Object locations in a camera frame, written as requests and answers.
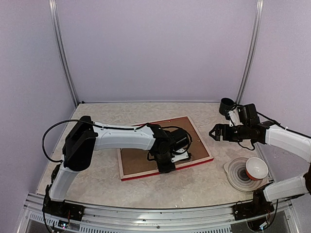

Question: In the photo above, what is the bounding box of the aluminium post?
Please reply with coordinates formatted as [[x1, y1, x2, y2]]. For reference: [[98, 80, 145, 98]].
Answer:
[[236, 0, 264, 104], [49, 0, 80, 107]]

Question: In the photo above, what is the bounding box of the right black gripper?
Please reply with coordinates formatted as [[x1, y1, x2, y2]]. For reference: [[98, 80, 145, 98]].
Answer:
[[209, 123, 250, 142]]

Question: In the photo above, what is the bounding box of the white orange bowl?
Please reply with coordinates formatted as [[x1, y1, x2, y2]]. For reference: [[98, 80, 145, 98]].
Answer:
[[245, 157, 269, 181]]

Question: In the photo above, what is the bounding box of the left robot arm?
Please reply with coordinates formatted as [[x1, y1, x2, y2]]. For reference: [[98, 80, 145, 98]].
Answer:
[[47, 116, 192, 216]]

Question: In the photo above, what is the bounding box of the clear glass plate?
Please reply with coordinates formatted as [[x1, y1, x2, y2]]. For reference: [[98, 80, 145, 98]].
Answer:
[[224, 157, 268, 193]]

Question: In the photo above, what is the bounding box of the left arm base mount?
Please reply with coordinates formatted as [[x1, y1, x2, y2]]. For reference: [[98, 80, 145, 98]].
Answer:
[[42, 201, 85, 221]]

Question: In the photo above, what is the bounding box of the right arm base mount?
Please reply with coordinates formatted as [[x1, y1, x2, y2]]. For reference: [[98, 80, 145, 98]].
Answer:
[[232, 202, 275, 221]]

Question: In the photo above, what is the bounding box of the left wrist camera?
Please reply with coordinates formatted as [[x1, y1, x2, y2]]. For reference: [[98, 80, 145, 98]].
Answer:
[[171, 149, 191, 163]]

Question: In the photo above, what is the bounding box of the brown backing board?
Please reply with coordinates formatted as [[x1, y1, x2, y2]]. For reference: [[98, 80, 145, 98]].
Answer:
[[121, 117, 211, 175]]

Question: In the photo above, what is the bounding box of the front aluminium rail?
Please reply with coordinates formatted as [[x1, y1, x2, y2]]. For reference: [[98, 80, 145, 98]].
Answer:
[[16, 194, 298, 233]]

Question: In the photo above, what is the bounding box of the red wooden picture frame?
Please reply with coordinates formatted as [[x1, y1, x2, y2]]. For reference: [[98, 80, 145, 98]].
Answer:
[[117, 116, 215, 182]]

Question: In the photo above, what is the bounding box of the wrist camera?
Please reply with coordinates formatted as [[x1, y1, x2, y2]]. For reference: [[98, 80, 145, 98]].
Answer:
[[228, 108, 241, 127], [171, 149, 191, 163]]

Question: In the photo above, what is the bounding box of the left aluminium post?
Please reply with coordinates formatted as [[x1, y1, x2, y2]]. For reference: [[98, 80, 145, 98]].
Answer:
[[49, 0, 80, 107]]

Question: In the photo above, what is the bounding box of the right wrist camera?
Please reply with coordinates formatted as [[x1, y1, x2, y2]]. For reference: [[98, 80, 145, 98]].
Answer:
[[228, 108, 241, 127]]

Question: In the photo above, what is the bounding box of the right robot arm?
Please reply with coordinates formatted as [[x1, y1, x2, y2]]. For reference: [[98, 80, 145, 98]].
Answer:
[[209, 98, 311, 219]]

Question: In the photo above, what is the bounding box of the right aluminium post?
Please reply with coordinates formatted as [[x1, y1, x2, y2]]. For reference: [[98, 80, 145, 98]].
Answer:
[[236, 0, 264, 104]]

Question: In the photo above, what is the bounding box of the dark green mug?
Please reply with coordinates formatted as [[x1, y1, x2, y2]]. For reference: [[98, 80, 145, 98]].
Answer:
[[219, 98, 236, 116]]

